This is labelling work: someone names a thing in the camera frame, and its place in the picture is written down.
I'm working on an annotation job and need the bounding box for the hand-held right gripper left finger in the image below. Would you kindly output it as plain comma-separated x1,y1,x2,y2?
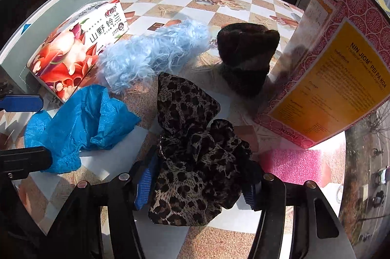
46,154,159,259

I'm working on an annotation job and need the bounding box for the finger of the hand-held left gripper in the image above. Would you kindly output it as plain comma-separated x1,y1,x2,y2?
0,146,54,178
0,94,44,113

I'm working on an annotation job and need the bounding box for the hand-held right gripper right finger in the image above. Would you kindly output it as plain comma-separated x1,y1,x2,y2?
242,173,357,259

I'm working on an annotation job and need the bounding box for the pink foam sponge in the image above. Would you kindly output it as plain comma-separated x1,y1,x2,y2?
258,148,331,185

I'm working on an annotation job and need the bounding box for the leopard print scrunchie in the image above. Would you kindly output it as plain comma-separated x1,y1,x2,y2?
148,72,253,227

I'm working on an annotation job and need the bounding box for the blue plastic shoe cover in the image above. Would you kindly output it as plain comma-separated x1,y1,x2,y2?
24,85,142,175

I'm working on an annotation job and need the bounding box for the white storage box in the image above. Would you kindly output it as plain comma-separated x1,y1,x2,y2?
0,0,107,77

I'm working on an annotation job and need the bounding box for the light blue fluffy cloth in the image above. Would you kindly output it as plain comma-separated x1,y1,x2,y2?
97,19,212,95

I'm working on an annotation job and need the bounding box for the dark brown fuzzy hat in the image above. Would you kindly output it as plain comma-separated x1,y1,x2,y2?
216,23,281,99

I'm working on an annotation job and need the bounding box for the floral tissue box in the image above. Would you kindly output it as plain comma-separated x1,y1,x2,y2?
27,0,129,104

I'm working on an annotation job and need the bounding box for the pink and yellow medicine box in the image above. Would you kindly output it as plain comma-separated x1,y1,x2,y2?
254,0,390,150

